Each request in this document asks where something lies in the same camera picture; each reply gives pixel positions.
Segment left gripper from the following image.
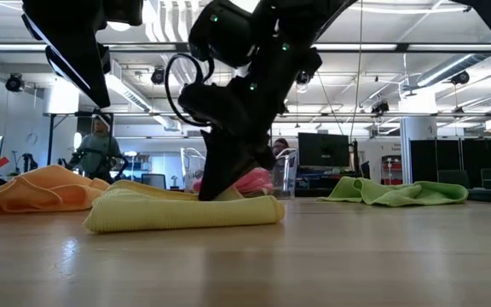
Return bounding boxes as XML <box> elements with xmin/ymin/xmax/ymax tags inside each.
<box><xmin>95</xmin><ymin>0</ymin><xmax>144</xmax><ymax>26</ymax></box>

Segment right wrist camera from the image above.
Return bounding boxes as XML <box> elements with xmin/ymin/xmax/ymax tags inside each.
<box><xmin>176</xmin><ymin>83</ymin><xmax>240</xmax><ymax>129</ymax></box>

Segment black room partition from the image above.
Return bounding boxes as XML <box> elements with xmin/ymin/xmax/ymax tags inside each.
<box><xmin>409</xmin><ymin>130</ymin><xmax>491</xmax><ymax>188</ymax></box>

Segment green towel with white tag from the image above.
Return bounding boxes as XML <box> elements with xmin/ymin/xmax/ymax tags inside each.
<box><xmin>317</xmin><ymin>176</ymin><xmax>470</xmax><ymax>208</ymax></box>

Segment black background rig frame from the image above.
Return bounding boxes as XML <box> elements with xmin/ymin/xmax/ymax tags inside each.
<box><xmin>43</xmin><ymin>111</ymin><xmax>114</xmax><ymax>167</ymax></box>

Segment black computer monitor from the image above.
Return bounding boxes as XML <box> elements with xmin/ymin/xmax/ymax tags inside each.
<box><xmin>297</xmin><ymin>132</ymin><xmax>351</xmax><ymax>168</ymax></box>

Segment clear plastic bin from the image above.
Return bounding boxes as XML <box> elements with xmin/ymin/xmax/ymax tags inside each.
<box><xmin>180</xmin><ymin>147</ymin><xmax>298</xmax><ymax>200</ymax></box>

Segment long ceiling light strip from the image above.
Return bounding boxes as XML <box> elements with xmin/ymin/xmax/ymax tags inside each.
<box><xmin>0</xmin><ymin>41</ymin><xmax>491</xmax><ymax>53</ymax></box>

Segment black ceiling spotlight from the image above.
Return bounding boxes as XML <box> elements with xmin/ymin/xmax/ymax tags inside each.
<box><xmin>450</xmin><ymin>70</ymin><xmax>471</xmax><ymax>85</ymax></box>
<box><xmin>150</xmin><ymin>67</ymin><xmax>169</xmax><ymax>85</ymax></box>
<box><xmin>295</xmin><ymin>70</ymin><xmax>314</xmax><ymax>93</ymax></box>
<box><xmin>5</xmin><ymin>72</ymin><xmax>25</xmax><ymax>93</ymax></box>

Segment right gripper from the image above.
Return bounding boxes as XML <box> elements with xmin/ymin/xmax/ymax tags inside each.
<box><xmin>188</xmin><ymin>0</ymin><xmax>323</xmax><ymax>201</ymax></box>

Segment yellow microfiber towel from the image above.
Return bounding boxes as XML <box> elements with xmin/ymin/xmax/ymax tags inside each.
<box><xmin>83</xmin><ymin>179</ymin><xmax>286</xmax><ymax>234</ymax></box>

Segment red and white rack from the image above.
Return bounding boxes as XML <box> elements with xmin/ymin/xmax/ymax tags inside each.
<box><xmin>381</xmin><ymin>155</ymin><xmax>404</xmax><ymax>185</ymax></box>

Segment orange microfiber towel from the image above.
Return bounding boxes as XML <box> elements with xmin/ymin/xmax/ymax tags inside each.
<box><xmin>0</xmin><ymin>165</ymin><xmax>111</xmax><ymax>214</ymax></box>

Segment right camera cable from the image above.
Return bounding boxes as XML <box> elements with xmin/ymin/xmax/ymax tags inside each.
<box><xmin>164</xmin><ymin>53</ymin><xmax>212</xmax><ymax>128</ymax></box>

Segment standing person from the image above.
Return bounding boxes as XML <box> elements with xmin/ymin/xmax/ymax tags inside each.
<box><xmin>68</xmin><ymin>113</ymin><xmax>123</xmax><ymax>182</ymax></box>

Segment pink microfiber towel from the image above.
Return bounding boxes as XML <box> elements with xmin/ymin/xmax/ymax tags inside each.
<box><xmin>192</xmin><ymin>167</ymin><xmax>274</xmax><ymax>197</ymax></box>

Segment seated person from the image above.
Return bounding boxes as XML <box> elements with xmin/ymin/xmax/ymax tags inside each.
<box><xmin>270</xmin><ymin>137</ymin><xmax>292</xmax><ymax>157</ymax></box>

